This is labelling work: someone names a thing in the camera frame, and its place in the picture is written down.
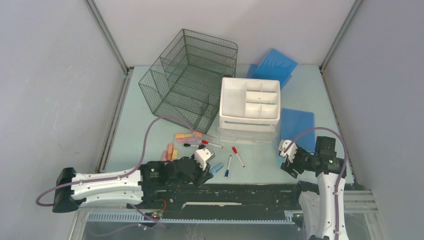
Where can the blue cap whiteboard marker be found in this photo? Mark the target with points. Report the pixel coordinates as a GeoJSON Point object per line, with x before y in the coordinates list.
{"type": "Point", "coordinates": [227, 171]}

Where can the green wire mesh basket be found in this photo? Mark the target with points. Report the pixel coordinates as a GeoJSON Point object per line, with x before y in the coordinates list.
{"type": "Point", "coordinates": [185, 80]}

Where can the blue folder at back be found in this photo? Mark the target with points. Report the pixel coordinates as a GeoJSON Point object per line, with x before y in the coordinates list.
{"type": "Point", "coordinates": [274, 66]}

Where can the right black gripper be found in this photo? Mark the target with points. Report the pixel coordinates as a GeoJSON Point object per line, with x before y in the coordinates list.
{"type": "Point", "coordinates": [288, 166]}

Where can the white plastic drawer organizer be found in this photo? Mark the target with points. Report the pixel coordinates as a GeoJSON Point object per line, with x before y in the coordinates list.
{"type": "Point", "coordinates": [249, 110]}

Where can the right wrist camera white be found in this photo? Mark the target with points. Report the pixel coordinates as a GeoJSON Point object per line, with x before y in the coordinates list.
{"type": "Point", "coordinates": [287, 149]}

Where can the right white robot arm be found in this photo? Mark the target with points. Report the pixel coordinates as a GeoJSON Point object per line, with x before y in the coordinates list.
{"type": "Point", "coordinates": [322, 203]}

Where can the black front rail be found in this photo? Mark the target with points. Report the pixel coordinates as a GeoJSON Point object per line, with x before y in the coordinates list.
{"type": "Point", "coordinates": [227, 202]}

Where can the red cap marker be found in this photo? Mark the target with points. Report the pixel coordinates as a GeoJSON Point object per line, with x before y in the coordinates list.
{"type": "Point", "coordinates": [204, 142]}
{"type": "Point", "coordinates": [235, 151]}

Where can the red cap marker middle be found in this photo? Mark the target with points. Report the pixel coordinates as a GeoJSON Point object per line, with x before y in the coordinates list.
{"type": "Point", "coordinates": [235, 151]}

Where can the orange cap clear highlighter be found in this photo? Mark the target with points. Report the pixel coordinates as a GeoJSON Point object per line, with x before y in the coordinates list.
{"type": "Point", "coordinates": [204, 136]}

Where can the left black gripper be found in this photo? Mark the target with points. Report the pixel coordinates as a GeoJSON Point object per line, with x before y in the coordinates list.
{"type": "Point", "coordinates": [203, 176]}

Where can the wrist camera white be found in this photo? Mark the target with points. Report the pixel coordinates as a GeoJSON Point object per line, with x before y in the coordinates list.
{"type": "Point", "coordinates": [287, 149]}
{"type": "Point", "coordinates": [202, 156]}

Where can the black cap marker upper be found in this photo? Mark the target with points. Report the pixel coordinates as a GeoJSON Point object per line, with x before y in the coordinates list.
{"type": "Point", "coordinates": [187, 145]}

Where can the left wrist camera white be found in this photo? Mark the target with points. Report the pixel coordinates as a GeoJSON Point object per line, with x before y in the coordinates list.
{"type": "Point", "coordinates": [202, 156]}

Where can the blue folder at right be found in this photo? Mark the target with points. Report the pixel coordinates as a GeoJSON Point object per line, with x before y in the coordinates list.
{"type": "Point", "coordinates": [293, 123]}

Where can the blue folder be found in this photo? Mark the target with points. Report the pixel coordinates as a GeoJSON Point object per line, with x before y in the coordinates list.
{"type": "Point", "coordinates": [293, 123]}
{"type": "Point", "coordinates": [274, 66]}

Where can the light blue highlighter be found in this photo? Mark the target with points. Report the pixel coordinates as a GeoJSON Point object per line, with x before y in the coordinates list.
{"type": "Point", "coordinates": [215, 169]}

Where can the yellow orange highlighter upper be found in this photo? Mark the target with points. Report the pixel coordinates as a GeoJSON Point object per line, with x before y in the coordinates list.
{"type": "Point", "coordinates": [184, 135]}

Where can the red cap marker upper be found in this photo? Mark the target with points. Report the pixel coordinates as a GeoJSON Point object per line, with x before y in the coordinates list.
{"type": "Point", "coordinates": [204, 142]}

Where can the purple pink highlighter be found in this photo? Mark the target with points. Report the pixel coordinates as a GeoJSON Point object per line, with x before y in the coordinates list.
{"type": "Point", "coordinates": [188, 140]}

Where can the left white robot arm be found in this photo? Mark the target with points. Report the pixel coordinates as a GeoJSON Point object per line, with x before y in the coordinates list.
{"type": "Point", "coordinates": [77, 190]}

